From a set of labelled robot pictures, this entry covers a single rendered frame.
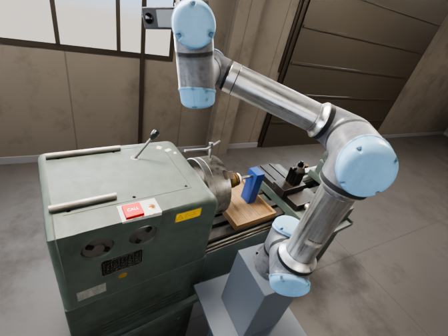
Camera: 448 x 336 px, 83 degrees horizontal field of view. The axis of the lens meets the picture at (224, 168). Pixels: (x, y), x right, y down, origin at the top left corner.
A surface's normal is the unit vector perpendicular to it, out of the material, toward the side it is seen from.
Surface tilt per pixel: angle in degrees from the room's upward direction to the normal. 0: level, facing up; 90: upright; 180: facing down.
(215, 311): 0
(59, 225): 0
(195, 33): 86
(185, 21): 86
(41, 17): 90
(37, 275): 0
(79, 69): 90
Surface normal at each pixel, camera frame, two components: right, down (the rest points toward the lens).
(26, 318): 0.21, -0.81
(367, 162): -0.11, 0.42
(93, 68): 0.43, 0.58
